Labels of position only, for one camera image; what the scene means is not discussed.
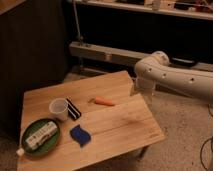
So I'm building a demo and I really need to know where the white toothpaste tube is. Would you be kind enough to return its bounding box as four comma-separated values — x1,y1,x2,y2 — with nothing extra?
16,121,58,156

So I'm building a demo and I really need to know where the wooden table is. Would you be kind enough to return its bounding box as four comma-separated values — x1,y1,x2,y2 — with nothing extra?
17,71,165,171

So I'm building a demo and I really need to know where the black rectangular box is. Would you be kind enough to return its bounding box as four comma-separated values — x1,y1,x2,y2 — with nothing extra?
66,99,81,120

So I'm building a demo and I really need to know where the white baseboard rail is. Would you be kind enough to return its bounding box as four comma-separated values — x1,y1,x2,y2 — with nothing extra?
68,40,213,73

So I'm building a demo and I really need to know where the green plate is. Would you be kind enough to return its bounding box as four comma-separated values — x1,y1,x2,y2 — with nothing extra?
21,118,60,156

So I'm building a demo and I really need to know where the metal pole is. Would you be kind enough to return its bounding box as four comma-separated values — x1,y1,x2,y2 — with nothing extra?
72,0,84,71

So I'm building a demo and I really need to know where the white plastic cup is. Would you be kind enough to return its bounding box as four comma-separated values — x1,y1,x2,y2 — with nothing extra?
49,98,68,121

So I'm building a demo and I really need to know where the white upper shelf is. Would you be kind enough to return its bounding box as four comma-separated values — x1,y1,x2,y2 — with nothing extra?
67,0,213,21

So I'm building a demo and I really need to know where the orange carrot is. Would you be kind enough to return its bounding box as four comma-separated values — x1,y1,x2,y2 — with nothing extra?
90,96,114,106

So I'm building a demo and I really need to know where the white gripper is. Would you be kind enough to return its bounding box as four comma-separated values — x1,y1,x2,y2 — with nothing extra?
135,77,156,104

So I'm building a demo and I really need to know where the black cable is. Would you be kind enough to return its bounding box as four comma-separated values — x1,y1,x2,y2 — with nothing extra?
199,103,213,171

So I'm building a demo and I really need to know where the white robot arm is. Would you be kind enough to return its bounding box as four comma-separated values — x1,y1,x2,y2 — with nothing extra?
134,51,213,104

